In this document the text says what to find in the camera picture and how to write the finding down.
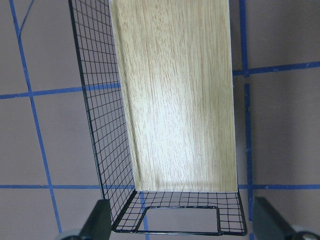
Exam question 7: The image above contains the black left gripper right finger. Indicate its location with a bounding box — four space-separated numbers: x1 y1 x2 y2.
252 197 320 240

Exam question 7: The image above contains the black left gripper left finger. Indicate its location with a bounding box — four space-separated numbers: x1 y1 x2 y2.
58 199 111 240

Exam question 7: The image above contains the light wooden board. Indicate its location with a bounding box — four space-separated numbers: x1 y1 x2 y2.
109 0 238 193

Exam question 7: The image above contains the black wire basket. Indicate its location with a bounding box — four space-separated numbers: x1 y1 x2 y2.
68 0 248 237

